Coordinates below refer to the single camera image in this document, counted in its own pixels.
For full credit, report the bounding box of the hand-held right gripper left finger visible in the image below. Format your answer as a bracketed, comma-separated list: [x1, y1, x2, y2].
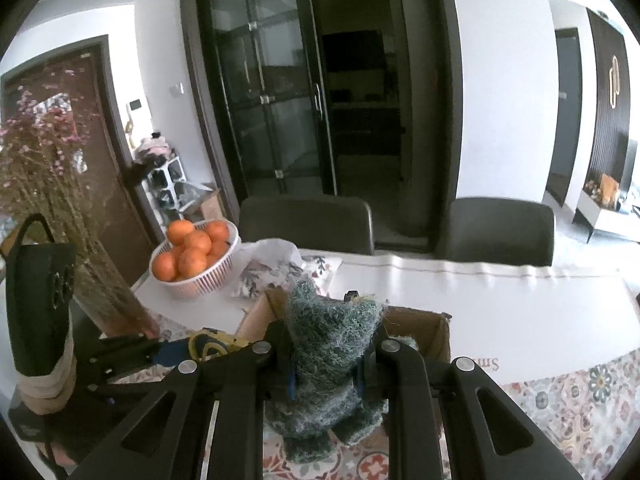
[75, 324, 298, 480]

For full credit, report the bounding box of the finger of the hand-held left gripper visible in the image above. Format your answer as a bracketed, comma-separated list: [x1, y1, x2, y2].
[75, 335, 175, 398]

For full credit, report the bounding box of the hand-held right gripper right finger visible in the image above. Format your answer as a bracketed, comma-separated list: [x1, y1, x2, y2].
[359, 337, 584, 480]

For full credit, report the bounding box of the cardboard box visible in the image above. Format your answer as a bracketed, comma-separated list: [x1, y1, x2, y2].
[234, 286, 454, 368]

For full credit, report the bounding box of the green fuzzy plush cloth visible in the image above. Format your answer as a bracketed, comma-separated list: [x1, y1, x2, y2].
[263, 277, 389, 464]

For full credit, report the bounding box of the glass vase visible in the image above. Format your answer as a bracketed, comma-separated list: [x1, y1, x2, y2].
[74, 247, 162, 339]

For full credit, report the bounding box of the white basket of oranges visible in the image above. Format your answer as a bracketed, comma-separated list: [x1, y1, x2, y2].
[149, 218, 242, 301]

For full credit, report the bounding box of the pile of oranges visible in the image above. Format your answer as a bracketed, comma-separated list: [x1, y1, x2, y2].
[152, 219, 232, 283]

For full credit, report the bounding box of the floral tissue pouch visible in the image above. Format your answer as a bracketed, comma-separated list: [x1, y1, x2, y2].
[231, 254, 344, 302]

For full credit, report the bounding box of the white tissue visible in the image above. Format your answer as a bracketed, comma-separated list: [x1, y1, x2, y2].
[249, 238, 304, 267]

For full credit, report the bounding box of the dried pink flower bouquet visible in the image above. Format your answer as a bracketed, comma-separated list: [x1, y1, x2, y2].
[0, 34, 157, 263]

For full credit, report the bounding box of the patterned table runner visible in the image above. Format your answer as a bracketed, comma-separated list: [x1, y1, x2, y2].
[100, 324, 640, 480]

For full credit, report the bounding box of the white shoe rack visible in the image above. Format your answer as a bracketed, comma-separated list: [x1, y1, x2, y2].
[139, 156, 189, 212]

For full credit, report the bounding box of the pile of clothes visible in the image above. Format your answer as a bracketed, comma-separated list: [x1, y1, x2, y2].
[136, 131, 173, 162]

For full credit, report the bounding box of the grey dining chair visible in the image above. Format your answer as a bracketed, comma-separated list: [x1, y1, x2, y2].
[434, 197, 557, 267]
[238, 194, 375, 257]

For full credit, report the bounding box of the white tv cabinet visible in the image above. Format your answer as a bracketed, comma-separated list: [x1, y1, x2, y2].
[571, 191, 640, 247]

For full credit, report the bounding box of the orange box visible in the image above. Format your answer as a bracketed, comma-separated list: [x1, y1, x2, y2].
[599, 173, 622, 207]

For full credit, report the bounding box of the dark interior door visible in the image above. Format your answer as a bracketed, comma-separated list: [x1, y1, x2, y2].
[544, 28, 584, 207]

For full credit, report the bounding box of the dark glass sliding door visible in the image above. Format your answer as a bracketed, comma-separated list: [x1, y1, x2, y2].
[178, 0, 463, 253]

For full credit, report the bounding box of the white wall intercom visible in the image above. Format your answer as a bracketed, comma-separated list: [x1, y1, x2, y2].
[124, 100, 152, 150]

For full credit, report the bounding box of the dark slatted wall panel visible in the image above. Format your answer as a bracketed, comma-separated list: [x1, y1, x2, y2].
[585, 8, 632, 196]

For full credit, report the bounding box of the gold wall ornament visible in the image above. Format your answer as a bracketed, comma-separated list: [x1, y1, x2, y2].
[607, 55, 622, 109]

